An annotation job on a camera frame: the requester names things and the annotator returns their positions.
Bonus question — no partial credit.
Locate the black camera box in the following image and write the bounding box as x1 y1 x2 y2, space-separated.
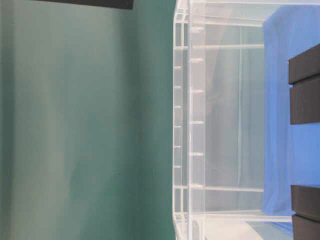
288 45 320 125
291 185 320 240
35 0 134 10

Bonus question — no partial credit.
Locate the clear plastic storage case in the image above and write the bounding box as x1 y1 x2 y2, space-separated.
172 0 320 240

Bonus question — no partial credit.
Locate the blue liner in case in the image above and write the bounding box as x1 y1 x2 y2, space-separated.
261 4 320 232

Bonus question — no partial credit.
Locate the green table cloth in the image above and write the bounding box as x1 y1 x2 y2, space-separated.
0 0 176 240

